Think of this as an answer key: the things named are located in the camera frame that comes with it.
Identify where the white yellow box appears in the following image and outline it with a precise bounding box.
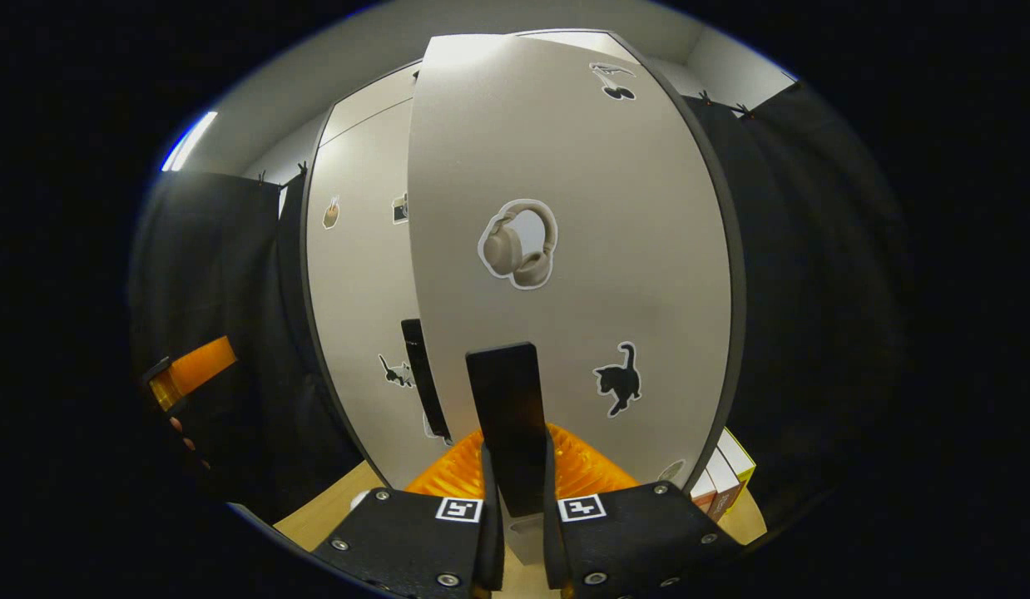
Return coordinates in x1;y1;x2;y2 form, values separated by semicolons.
719;428;757;502

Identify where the narrow ceiling light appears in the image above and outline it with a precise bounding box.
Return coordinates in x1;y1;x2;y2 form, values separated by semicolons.
161;111;219;173

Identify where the white double-door shoe cabinet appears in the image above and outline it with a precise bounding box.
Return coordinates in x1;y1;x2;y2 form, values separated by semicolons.
299;29;749;567

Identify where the white red box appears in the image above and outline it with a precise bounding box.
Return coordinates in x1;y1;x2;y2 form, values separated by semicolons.
703;449;742;513

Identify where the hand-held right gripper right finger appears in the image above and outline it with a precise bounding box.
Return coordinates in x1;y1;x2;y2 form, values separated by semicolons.
542;423;745;599

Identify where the white cabinet door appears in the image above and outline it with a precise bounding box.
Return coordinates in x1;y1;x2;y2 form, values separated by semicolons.
408;32;734;567
303;98;449;492

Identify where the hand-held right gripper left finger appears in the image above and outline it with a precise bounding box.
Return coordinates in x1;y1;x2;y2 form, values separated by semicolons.
311;426;506;599

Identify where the black door handle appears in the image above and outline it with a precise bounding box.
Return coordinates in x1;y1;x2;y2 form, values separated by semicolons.
400;319;451;446
466;342;551;518

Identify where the brown box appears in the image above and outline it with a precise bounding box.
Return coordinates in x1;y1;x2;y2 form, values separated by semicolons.
690;470;720;522

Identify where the white cabinet drawer front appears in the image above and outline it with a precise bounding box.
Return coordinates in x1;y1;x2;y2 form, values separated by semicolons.
319;62;422;146

